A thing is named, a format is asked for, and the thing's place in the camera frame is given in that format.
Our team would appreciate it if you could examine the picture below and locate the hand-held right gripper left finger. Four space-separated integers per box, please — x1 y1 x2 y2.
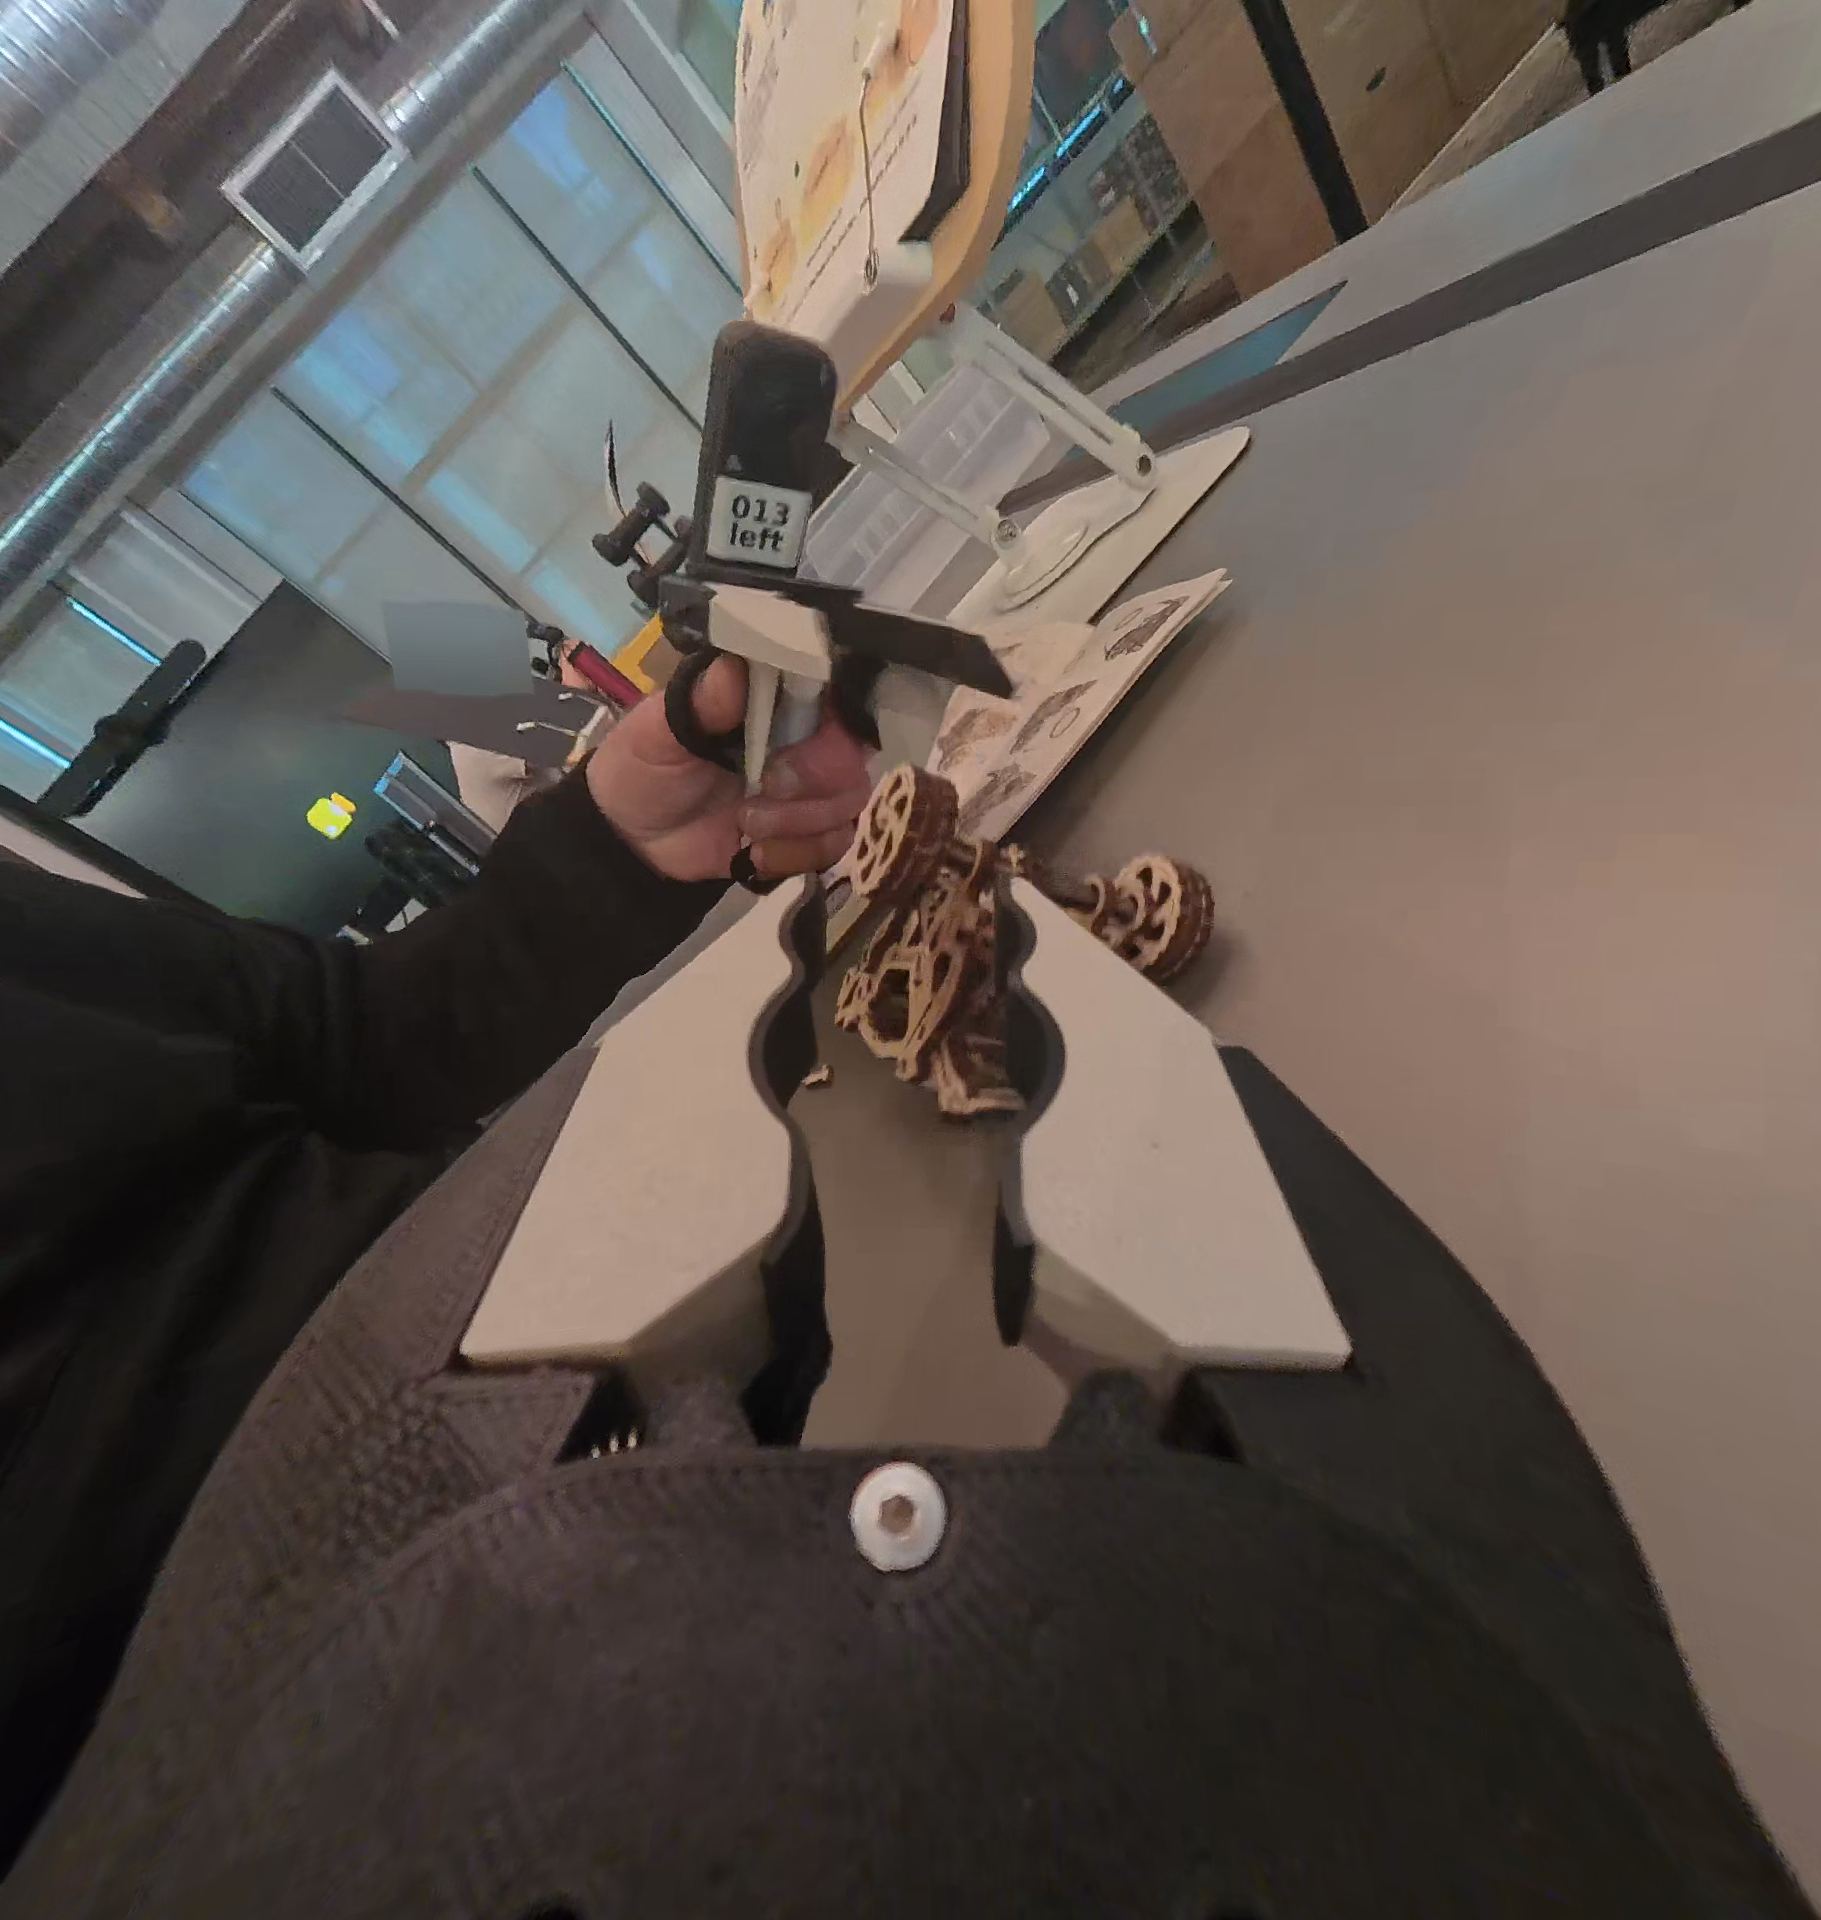
459 878 837 1445

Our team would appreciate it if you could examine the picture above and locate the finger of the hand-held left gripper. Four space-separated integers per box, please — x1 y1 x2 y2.
706 589 841 695
811 584 1020 699

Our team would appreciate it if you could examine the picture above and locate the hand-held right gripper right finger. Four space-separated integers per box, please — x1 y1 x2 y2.
989 872 1354 1443

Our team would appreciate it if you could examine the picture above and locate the wooden buggy model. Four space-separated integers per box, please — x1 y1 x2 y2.
833 764 1215 1123

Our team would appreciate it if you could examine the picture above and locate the person's left forearm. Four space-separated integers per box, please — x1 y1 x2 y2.
175 762 734 1159

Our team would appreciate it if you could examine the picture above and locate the person's left hand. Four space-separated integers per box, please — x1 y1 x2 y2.
585 659 874 885

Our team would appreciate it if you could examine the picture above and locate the instruction booklet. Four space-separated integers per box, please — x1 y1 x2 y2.
932 567 1237 841

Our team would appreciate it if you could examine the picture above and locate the black dumbbell rack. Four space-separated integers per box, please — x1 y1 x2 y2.
593 476 695 605

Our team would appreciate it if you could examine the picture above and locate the clear plastic storage box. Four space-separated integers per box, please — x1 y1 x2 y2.
811 365 1066 609

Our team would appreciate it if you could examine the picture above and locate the white instruction sheet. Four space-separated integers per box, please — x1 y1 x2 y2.
736 0 950 324

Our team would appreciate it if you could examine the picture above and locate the black monitor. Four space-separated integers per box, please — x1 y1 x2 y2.
56 592 599 950

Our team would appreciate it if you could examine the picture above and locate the silver ventilation duct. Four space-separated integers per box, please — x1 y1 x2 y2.
0 0 599 666

